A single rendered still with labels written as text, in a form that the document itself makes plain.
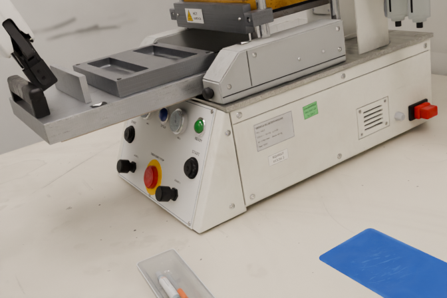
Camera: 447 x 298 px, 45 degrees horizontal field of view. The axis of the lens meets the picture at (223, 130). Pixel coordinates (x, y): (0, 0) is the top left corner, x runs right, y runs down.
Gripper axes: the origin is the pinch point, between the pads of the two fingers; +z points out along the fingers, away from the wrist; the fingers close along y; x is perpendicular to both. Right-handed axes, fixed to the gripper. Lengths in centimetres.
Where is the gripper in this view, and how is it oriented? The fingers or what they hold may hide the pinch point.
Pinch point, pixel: (40, 75)
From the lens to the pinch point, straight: 83.8
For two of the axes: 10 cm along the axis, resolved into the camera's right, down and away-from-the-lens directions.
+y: 5.4, 2.1, -8.2
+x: 7.2, -6.1, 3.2
